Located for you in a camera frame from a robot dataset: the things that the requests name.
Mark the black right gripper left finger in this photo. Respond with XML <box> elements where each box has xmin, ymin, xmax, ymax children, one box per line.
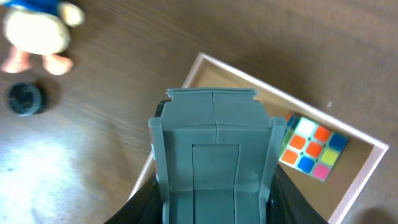
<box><xmin>104</xmin><ymin>179</ymin><xmax>162</xmax><ymax>224</ymax></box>

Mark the yellow grey toy dump truck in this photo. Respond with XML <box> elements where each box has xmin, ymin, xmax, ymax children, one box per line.
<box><xmin>149</xmin><ymin>88</ymin><xmax>286</xmax><ymax>223</ymax></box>

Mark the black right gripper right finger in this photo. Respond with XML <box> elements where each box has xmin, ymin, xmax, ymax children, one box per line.
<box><xmin>267</xmin><ymin>164</ymin><xmax>328</xmax><ymax>224</ymax></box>

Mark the multicoloured puzzle cube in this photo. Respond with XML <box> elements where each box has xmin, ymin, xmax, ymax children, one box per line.
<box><xmin>279</xmin><ymin>114</ymin><xmax>348</xmax><ymax>182</ymax></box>

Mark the black round knob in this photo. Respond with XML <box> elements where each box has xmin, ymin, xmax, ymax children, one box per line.
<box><xmin>7</xmin><ymin>82</ymin><xmax>48</xmax><ymax>116</ymax></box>

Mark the yellow plush duck toy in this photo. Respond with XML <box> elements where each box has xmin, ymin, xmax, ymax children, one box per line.
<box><xmin>1</xmin><ymin>0</ymin><xmax>85</xmax><ymax>75</ymax></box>

